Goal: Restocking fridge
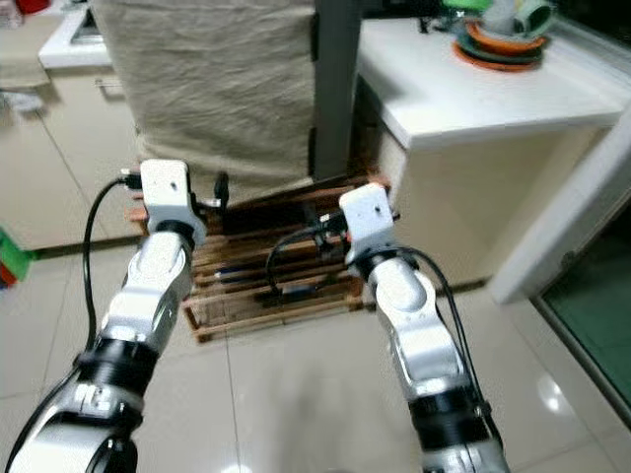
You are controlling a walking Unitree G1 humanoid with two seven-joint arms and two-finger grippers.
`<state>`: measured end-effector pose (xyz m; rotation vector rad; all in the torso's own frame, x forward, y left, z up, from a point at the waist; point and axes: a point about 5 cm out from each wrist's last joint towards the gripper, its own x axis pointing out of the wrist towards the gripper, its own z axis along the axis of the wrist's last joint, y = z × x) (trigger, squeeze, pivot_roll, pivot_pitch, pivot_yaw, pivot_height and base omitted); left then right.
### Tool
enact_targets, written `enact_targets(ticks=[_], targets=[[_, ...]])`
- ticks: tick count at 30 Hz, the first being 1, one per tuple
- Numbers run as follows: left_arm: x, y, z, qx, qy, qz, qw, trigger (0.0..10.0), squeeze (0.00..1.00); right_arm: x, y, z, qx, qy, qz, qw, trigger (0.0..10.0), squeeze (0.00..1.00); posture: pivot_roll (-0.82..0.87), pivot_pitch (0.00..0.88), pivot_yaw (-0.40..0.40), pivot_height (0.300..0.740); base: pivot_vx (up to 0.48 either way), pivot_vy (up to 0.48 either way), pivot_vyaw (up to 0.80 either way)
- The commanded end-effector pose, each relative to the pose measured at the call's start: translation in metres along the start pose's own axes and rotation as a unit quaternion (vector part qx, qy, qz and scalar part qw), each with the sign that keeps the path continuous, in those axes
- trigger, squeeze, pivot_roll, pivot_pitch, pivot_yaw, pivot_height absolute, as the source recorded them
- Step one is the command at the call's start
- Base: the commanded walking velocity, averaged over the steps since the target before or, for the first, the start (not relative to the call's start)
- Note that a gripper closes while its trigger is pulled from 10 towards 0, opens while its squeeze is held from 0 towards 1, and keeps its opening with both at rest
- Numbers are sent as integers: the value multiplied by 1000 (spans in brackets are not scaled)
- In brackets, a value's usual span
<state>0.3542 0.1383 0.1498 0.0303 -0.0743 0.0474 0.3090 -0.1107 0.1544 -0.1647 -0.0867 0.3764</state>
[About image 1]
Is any orange plate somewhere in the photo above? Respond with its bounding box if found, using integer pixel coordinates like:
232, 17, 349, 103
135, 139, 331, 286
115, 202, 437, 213
454, 39, 553, 73

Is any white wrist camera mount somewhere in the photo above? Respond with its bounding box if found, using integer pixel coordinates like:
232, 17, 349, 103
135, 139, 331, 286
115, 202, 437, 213
139, 159, 209, 247
338, 183, 401, 261

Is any green cutting board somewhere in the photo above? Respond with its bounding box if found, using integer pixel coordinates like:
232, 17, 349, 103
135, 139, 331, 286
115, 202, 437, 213
0, 230, 37, 285

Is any orange bowl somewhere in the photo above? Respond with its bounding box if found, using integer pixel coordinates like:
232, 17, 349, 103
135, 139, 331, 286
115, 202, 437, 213
466, 20, 548, 55

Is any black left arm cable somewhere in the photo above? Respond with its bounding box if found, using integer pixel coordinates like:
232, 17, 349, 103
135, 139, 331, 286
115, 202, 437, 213
5, 172, 144, 473

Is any grey mini fridge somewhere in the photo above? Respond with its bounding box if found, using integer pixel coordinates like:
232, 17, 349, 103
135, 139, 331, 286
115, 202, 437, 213
309, 0, 368, 186

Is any white paper tag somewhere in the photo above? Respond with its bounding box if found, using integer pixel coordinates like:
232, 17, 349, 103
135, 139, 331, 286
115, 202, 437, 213
5, 91, 60, 112

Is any glass sliding door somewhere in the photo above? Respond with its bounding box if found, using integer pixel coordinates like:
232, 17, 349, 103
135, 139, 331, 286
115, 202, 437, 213
486, 20, 631, 410

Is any white counter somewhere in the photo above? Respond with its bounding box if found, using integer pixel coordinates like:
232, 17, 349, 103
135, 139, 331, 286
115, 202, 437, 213
353, 18, 631, 289

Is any beige kitchen cabinet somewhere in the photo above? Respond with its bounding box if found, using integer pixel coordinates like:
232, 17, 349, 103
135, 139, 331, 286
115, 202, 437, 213
0, 0, 149, 255

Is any silver cabinet handle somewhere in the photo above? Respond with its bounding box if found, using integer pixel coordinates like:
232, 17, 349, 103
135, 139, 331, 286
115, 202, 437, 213
94, 77, 134, 93

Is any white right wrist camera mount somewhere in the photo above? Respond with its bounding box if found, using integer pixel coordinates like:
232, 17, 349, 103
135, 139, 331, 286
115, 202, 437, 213
338, 183, 401, 261

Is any grey cup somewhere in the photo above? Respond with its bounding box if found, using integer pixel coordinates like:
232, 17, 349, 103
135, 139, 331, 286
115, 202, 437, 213
483, 0, 526, 33

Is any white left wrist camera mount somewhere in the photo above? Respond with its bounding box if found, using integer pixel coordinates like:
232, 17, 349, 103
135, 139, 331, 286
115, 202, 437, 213
139, 159, 209, 247

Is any green mug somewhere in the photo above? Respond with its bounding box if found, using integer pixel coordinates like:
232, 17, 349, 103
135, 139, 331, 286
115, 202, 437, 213
518, 0, 556, 36

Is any dark green bowl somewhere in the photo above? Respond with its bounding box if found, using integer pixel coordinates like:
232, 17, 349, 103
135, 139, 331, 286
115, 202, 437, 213
456, 25, 553, 64

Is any wooden slatted rack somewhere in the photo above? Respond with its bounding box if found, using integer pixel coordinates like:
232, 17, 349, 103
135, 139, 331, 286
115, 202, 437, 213
121, 146, 397, 344

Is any beige table runner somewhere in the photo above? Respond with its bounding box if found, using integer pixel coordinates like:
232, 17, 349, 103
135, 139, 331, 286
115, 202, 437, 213
0, 28, 52, 92

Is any beige fridge cover cloth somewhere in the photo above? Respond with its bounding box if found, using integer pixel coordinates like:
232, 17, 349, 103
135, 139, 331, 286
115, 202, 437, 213
89, 0, 321, 205

